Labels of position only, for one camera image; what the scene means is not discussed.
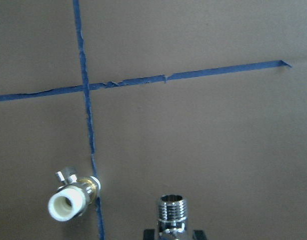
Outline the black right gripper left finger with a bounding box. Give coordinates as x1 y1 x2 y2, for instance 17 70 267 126
142 229 159 240

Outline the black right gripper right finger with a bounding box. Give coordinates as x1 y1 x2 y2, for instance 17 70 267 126
190 229 207 240

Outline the chrome angle valve fitting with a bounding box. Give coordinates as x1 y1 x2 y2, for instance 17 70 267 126
157 194 190 240

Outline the white PPR brass pipe fitting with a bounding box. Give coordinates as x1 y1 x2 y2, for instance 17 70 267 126
47 166 101 222

